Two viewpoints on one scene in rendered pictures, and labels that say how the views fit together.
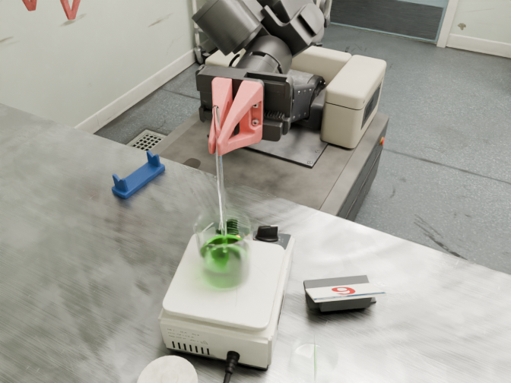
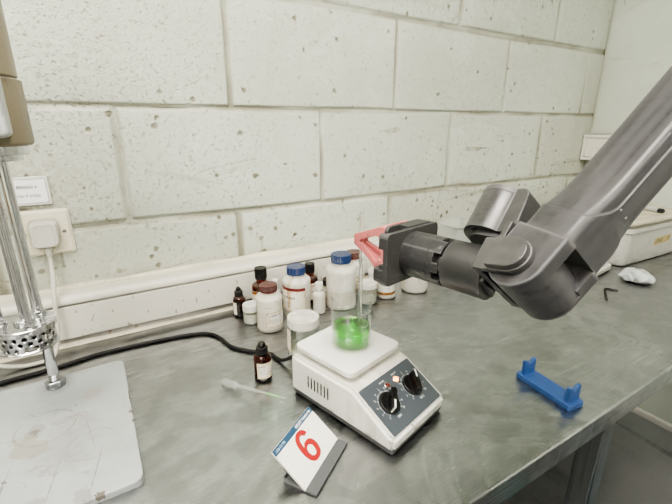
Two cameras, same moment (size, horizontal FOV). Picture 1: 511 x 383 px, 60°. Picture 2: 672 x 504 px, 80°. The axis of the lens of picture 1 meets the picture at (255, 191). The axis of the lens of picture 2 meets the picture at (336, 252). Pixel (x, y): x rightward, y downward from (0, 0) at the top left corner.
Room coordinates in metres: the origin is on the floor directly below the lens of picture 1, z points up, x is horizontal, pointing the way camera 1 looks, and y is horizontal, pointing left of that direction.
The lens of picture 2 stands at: (0.60, -0.45, 1.16)
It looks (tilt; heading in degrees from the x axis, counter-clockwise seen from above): 18 degrees down; 121
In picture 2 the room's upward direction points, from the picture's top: straight up
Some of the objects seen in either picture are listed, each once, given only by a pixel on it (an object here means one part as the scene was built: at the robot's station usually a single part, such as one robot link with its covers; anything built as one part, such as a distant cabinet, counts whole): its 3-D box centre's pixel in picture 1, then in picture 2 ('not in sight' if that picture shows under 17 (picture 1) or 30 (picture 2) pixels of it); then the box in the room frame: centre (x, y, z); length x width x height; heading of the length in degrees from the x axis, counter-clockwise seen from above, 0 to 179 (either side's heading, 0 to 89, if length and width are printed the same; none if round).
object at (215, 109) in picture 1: (221, 191); (360, 278); (0.34, 0.04, 0.95); 0.01 x 0.01 x 0.20
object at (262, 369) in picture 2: not in sight; (262, 359); (0.18, -0.01, 0.78); 0.03 x 0.03 x 0.07
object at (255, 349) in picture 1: (233, 283); (360, 376); (0.35, 0.03, 0.79); 0.22 x 0.13 x 0.08; 168
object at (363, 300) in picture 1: (342, 287); (311, 447); (0.36, -0.11, 0.77); 0.09 x 0.06 x 0.04; 96
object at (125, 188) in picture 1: (138, 172); (549, 381); (0.60, 0.20, 0.77); 0.10 x 0.03 x 0.04; 147
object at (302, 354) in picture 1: (313, 359); (277, 407); (0.26, -0.07, 0.76); 0.06 x 0.06 x 0.02
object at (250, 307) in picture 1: (226, 277); (347, 345); (0.32, 0.03, 0.83); 0.12 x 0.12 x 0.01; 78
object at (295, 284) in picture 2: not in sight; (296, 289); (0.08, 0.22, 0.81); 0.06 x 0.06 x 0.11
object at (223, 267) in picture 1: (227, 249); (350, 322); (0.33, 0.03, 0.88); 0.07 x 0.06 x 0.08; 83
